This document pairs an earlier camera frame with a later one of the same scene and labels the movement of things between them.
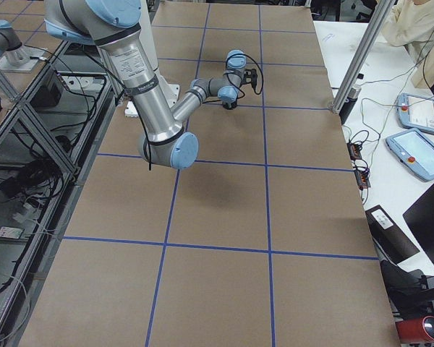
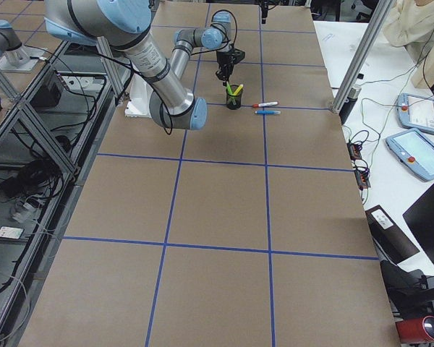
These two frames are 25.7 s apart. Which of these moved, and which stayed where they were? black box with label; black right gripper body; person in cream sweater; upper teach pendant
Moved: black right gripper body
Stayed: upper teach pendant; person in cream sweater; black box with label
